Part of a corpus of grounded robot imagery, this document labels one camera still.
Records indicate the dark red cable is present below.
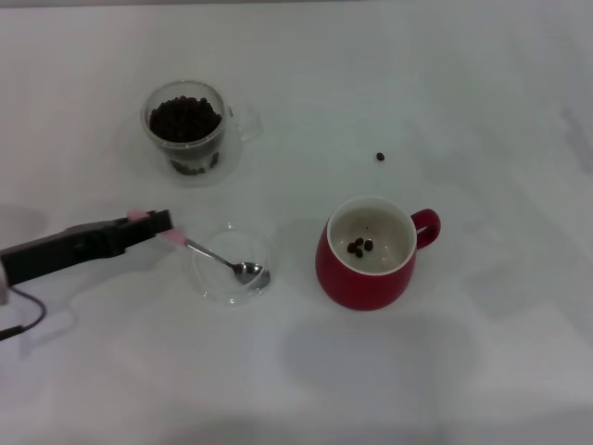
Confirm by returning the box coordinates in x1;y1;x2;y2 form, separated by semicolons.
0;286;46;343

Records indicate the pink-handled metal spoon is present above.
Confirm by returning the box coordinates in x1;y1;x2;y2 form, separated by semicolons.
128;209;271;287

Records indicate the red ceramic mug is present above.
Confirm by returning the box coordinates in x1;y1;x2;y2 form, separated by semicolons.
314;195;442;312

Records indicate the white tablecloth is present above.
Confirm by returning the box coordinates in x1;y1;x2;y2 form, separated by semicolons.
0;0;593;445

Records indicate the small clear glass dish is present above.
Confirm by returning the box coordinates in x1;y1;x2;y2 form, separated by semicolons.
190;221;278;308

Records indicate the coffee bean pile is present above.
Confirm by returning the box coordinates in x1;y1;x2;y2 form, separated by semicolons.
148;95;223;177

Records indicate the double-wall glass cup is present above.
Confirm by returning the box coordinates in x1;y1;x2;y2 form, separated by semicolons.
141;79;264;189

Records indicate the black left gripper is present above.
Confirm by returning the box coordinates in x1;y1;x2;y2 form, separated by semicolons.
0;209;175;288

